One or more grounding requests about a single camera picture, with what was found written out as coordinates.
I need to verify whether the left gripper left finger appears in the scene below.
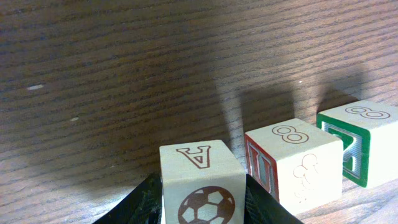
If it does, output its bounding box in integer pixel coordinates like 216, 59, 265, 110
93, 173, 162, 224

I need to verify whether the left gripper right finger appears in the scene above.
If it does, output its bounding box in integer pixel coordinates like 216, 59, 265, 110
244, 174, 303, 224

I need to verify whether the white block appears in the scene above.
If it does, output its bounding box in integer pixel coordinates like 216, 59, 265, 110
244, 118, 343, 215
317, 100, 397, 188

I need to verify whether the block with red emblem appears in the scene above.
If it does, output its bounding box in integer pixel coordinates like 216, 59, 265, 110
159, 140, 246, 224

